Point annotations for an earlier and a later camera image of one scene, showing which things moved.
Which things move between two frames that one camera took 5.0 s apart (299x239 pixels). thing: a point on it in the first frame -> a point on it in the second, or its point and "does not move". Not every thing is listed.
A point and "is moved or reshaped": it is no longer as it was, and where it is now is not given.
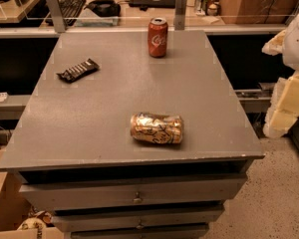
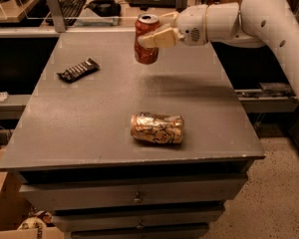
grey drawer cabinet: x=74 y=151 does not move
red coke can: x=157 y=37 is moved or reshaped
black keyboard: x=71 y=5 does not move
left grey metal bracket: x=55 y=9 does not move
